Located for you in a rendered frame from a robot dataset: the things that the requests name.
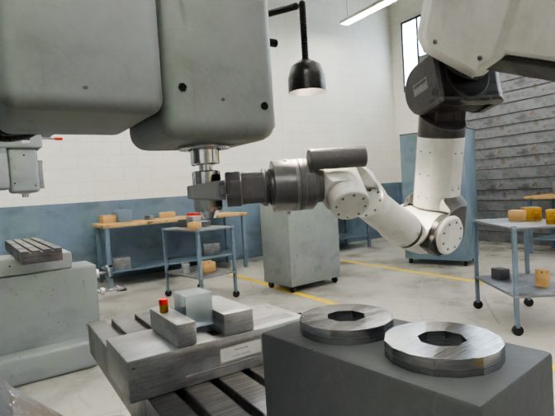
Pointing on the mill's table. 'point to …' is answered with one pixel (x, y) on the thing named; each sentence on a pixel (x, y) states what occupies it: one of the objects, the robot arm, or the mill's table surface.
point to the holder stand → (399, 368)
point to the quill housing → (211, 75)
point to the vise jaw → (230, 316)
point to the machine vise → (186, 352)
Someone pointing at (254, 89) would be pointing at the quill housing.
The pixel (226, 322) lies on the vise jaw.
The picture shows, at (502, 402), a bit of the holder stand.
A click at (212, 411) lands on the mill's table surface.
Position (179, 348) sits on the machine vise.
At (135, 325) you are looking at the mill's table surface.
